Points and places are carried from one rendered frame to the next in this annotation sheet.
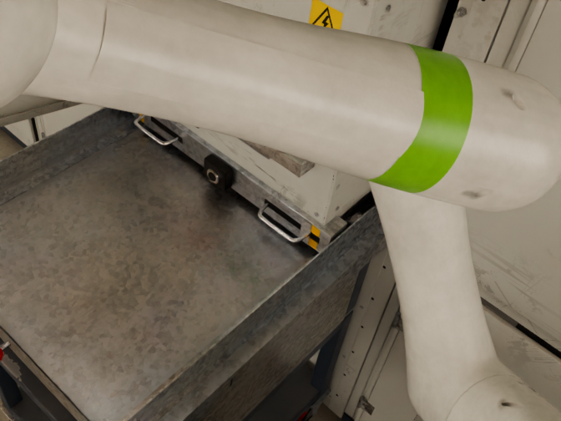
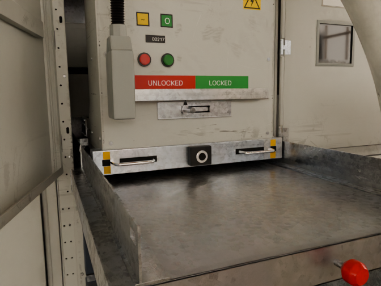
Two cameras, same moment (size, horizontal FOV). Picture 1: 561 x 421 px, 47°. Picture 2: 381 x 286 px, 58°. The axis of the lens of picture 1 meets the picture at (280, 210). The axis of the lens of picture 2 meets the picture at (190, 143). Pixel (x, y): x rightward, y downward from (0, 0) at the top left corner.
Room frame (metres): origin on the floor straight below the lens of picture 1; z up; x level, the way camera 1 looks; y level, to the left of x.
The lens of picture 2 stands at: (0.44, 0.90, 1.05)
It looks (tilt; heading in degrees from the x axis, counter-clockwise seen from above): 8 degrees down; 303
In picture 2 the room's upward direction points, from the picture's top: 1 degrees counter-clockwise
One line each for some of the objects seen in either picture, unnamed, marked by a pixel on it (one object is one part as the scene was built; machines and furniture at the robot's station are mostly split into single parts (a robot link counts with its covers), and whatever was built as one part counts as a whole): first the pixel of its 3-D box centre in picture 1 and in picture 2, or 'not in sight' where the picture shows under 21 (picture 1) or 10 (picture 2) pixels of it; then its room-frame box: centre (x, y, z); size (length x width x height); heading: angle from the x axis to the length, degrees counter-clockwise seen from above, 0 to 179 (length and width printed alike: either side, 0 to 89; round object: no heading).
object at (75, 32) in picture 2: not in sight; (127, 46); (1.58, -0.33, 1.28); 0.58 x 0.02 x 0.19; 55
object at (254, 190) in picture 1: (230, 164); (194, 153); (0.93, 0.11, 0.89); 0.54 x 0.05 x 0.06; 55
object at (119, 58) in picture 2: not in sight; (119, 78); (0.98, 0.33, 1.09); 0.08 x 0.05 x 0.17; 145
